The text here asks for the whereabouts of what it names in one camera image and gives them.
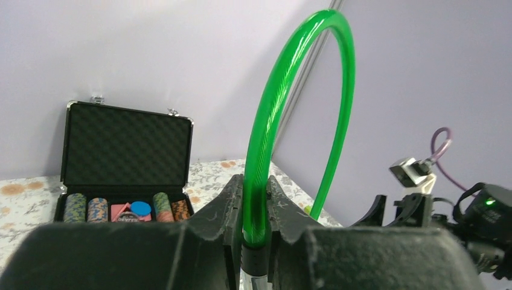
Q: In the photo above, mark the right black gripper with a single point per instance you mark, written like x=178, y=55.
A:
x=414, y=210

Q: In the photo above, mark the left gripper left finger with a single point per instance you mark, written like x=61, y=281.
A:
x=202, y=252

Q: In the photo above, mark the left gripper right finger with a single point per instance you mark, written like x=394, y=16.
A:
x=306, y=255

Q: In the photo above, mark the blue round chip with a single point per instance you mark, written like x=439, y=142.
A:
x=140, y=208

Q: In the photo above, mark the black poker chip case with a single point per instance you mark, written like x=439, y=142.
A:
x=123, y=155

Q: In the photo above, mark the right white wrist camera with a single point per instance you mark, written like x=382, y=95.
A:
x=416, y=176

